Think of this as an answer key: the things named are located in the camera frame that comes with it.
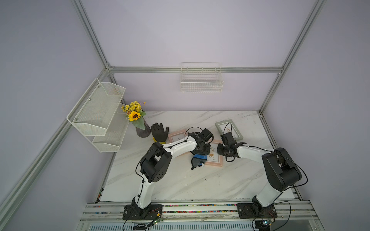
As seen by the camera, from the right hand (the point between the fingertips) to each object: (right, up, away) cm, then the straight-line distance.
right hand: (220, 152), depth 97 cm
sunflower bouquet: (-54, +26, -11) cm, 61 cm away
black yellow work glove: (-44, +11, +8) cm, 46 cm away
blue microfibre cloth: (-15, 0, -11) cm, 18 cm away
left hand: (-11, 0, -6) cm, 12 cm away
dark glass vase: (-54, +13, +4) cm, 56 cm away
